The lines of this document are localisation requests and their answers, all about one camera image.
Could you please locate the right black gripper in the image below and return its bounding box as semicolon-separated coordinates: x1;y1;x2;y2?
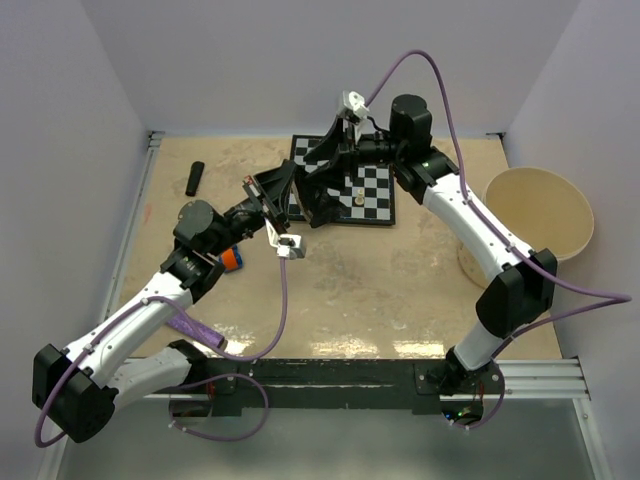
304;114;406;192

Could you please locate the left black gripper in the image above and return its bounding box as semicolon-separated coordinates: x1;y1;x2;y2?
208;161;297;257

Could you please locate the black trash bag roll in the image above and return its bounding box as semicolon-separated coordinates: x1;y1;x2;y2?
185;161;205;197

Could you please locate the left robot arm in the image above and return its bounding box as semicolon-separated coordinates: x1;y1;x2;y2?
32;160;304;448

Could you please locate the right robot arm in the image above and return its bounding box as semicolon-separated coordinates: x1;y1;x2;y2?
294;91;558;394

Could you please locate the beige round trash bin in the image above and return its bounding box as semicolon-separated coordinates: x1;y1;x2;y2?
482;167;595;262

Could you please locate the white chess piece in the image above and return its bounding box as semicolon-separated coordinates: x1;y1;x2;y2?
354;189;365;206

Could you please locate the colourful toy block car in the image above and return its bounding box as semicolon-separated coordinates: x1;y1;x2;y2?
218;245;244;273

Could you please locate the purple glitter microphone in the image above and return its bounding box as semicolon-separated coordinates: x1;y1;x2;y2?
167;315;226;349

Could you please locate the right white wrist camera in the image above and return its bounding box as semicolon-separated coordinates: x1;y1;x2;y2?
338;90;370;144

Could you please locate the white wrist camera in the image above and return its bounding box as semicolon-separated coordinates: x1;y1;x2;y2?
265;220;306;260
338;90;370;144

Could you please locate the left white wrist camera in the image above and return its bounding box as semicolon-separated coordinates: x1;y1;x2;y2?
265;220;306;260

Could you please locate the aluminium left rail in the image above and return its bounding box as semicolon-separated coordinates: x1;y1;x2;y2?
97;130;166;325

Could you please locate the aluminium rail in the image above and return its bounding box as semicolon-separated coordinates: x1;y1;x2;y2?
144;360;589;401
97;130;166;325

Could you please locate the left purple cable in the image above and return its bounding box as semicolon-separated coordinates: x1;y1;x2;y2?
33;257;291;448

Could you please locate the purple cable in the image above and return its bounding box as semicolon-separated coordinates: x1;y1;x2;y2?
33;257;291;448
367;49;634;431

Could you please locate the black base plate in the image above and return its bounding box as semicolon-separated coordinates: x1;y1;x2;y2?
148;357;506;419

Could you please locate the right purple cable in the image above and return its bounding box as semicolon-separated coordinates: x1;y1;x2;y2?
367;49;634;431

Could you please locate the aluminium front rail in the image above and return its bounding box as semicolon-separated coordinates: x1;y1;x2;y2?
144;360;589;401

